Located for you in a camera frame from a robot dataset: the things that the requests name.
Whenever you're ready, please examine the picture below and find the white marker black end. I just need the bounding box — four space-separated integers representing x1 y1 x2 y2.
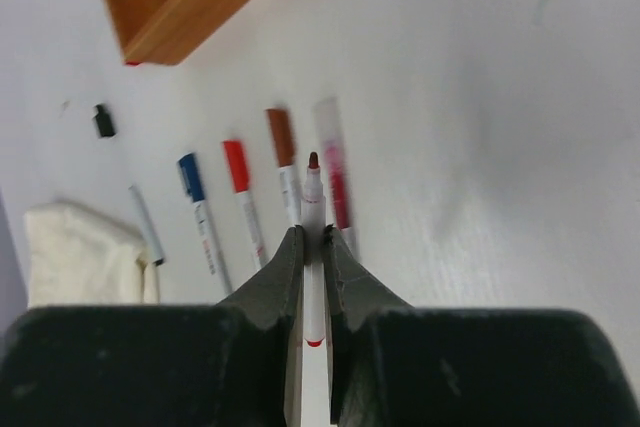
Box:
128 185 165 266

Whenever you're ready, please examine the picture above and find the white marker red end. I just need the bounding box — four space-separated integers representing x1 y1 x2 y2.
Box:
235 190 268 270

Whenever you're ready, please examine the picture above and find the clear plastic pen cap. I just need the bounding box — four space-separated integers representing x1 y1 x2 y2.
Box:
313 97 343 145

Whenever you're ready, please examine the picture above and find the black pen cap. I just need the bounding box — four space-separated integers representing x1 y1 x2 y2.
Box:
93 104 117 138

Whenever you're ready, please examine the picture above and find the thin white pen red end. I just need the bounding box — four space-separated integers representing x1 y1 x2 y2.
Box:
301 152 326 347

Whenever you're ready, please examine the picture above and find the large red pen cap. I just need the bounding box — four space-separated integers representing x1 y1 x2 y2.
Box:
222 139 250 193

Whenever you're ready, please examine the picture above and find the blue pen cap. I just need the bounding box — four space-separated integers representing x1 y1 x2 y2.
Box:
177 152 206 203

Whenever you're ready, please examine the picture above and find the white pen brown end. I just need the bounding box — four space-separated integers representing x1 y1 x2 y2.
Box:
278 164 301 225

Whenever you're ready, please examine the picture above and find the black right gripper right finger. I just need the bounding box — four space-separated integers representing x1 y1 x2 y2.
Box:
322 227 639 426

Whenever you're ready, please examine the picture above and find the brown pen cap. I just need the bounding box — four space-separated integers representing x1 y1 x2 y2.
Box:
266 108 295 167

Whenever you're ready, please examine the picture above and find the cream folded cloth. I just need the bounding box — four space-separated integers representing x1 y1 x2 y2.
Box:
24 202 160 308

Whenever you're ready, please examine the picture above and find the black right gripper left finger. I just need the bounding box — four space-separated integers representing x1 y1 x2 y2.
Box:
1 227 304 426

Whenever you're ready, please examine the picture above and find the white marker blue end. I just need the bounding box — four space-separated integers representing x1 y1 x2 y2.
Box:
189 196 235 296

